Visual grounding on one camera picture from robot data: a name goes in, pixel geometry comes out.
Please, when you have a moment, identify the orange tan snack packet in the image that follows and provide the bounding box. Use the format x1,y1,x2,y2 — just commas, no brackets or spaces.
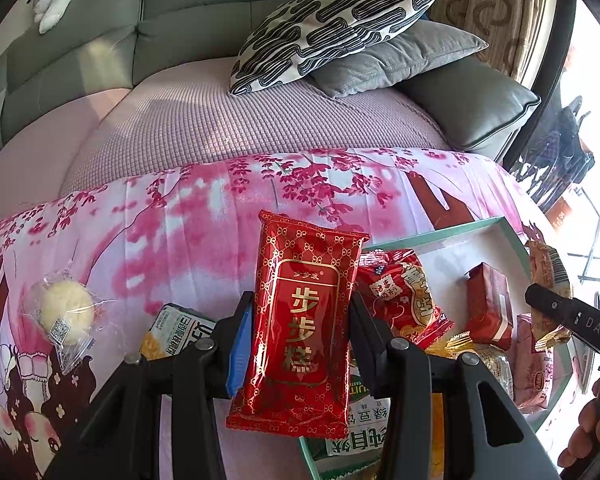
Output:
525,239,575,351

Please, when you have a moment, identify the black white patterned pillow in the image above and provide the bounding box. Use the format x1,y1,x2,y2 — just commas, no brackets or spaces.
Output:
229,0,446,97

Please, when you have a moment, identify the red white cartoon packet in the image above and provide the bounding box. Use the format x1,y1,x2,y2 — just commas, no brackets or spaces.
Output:
355,249,455,351

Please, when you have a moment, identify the pink snack packet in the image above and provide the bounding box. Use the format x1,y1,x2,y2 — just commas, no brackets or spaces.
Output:
510,314,556,413

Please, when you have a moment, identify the green white drink-print packet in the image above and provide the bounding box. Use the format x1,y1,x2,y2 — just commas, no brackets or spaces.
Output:
139,302,218,361

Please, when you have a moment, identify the white snack packet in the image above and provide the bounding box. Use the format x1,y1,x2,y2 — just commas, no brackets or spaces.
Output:
460,345,513,386

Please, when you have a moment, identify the person's right hand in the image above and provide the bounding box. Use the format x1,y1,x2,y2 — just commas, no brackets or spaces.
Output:
564,377,600,473

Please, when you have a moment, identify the clear round bun packet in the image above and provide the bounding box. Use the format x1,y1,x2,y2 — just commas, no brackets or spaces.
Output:
22,260,115,376

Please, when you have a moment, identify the green white biscuit packet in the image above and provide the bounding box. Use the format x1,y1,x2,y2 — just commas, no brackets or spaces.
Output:
307,355,396,478

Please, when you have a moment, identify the teal-rimmed white tray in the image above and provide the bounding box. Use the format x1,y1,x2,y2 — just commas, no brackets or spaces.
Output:
300,216,581,480

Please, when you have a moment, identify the grey-green sofa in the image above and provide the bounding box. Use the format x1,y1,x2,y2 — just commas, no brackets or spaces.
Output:
0,0,542,166

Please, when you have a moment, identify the gold snack packet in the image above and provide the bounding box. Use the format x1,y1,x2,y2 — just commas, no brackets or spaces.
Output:
425,330,476,358

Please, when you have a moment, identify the grey pillow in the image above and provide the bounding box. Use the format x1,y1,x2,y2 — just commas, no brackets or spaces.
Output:
310,21,489,100

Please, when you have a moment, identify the beige patterned curtain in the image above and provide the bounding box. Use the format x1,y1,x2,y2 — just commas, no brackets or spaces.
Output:
397,0,561,81

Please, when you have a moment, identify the orange container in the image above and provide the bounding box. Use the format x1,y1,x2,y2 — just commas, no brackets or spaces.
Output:
545,195,588,233

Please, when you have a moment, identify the pink printed blanket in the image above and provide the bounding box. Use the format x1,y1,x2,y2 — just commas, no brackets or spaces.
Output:
0,146,576,480

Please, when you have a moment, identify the black folding chair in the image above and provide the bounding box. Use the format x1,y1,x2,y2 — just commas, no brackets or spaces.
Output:
510,95,596,211

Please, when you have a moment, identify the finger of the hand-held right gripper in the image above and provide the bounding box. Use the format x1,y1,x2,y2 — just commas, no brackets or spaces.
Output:
524,284,576,325

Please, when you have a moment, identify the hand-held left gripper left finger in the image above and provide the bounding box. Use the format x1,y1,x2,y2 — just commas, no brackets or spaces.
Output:
42,290,255,480

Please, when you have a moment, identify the red gold-patterned snack packet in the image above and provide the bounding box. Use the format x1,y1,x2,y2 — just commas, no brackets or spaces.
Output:
226,209,372,440

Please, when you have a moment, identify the pink sofa cover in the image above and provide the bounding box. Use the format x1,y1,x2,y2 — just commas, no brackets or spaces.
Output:
0,55,453,241

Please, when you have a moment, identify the black door frame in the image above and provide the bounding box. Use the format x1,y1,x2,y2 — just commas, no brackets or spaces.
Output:
500,0,581,171

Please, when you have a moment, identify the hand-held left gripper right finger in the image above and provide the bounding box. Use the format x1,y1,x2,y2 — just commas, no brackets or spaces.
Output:
349,291,563,480

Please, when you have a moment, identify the small dark red packet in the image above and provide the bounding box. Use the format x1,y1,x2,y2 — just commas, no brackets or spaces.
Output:
465,262,515,352

